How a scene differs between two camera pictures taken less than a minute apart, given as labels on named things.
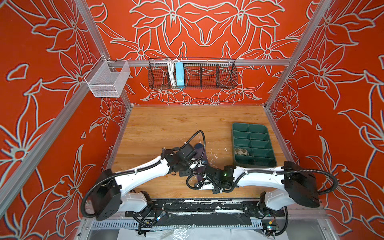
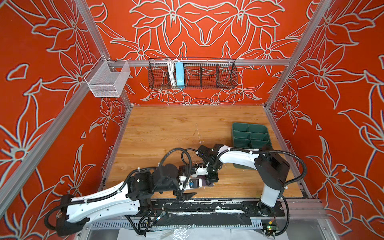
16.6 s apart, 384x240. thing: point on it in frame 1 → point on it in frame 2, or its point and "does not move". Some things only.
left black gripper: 184,172 → 184,195
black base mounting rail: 243,207 does not move
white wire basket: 107,78 does not move
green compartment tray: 255,138 does not move
